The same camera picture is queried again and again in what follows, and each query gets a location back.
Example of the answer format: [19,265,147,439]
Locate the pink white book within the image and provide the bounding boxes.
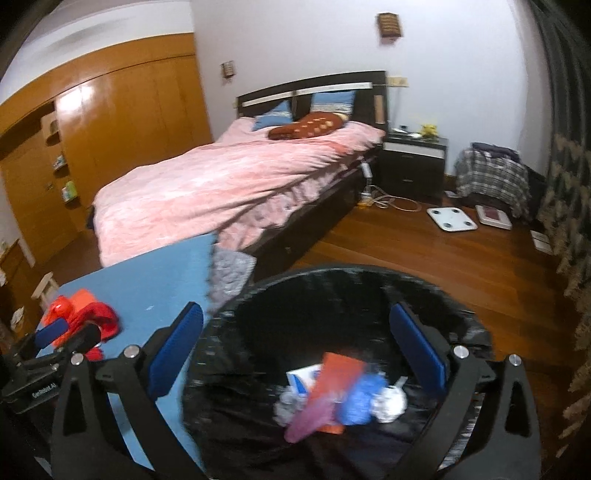
[476,205,512,231]

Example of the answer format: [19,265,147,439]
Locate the blue pillow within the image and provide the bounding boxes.
[310,90,356,117]
[252,100,294,131]

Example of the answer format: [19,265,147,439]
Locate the right blue pillow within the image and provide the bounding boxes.
[310,90,356,117]

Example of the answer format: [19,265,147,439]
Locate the black white nightstand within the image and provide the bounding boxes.
[377,133,448,206]

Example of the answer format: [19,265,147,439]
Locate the plaid cloth pile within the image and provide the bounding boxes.
[455,142,531,218]

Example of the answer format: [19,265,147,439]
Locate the left blue pillow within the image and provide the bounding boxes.
[252,100,294,131]

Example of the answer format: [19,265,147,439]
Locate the left wall lamp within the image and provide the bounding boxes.
[221,61,235,80]

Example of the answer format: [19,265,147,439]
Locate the patterned curtain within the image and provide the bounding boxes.
[529,1,590,454]

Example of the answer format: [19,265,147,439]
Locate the brown dotted pillow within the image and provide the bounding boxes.
[267,112,349,141]

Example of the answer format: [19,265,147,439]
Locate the red plastic bag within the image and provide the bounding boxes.
[41,295,74,327]

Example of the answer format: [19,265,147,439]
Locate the wooden wardrobe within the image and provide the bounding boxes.
[1,33,212,264]

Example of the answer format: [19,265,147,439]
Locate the yellow plush toy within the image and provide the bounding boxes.
[420,124,439,139]

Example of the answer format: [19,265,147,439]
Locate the wooden sideboard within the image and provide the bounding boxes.
[1,241,38,341]

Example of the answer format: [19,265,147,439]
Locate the dark bed headboard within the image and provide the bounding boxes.
[235,70,389,132]

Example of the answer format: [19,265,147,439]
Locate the pink packet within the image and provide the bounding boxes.
[284,396,335,444]

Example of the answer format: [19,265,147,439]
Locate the right wall lamp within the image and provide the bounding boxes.
[377,12,403,40]

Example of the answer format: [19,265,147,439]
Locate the white charger cable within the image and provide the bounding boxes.
[358,161,424,214]

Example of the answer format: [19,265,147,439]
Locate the black trash bin with bag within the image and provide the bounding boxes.
[182,266,493,479]

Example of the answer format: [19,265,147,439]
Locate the blue plastic bag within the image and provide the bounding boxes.
[335,373,388,426]

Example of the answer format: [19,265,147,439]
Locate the red cloth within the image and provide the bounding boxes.
[52,301,120,348]

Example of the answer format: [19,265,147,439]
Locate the blue table cloth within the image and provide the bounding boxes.
[59,233,216,468]

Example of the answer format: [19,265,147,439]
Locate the small wooden stool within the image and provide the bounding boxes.
[31,272,59,312]

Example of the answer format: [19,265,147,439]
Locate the wall lamp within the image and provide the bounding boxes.
[221,61,235,80]
[377,12,403,40]

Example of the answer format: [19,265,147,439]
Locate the bed with pink cover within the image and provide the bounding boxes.
[93,117,385,267]

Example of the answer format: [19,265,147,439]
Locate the white blue medicine box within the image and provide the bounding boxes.
[286,364,322,397]

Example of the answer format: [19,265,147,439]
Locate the white tissue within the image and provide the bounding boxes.
[370,386,408,424]

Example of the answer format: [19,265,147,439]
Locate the white bathroom scale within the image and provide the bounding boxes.
[427,207,478,233]

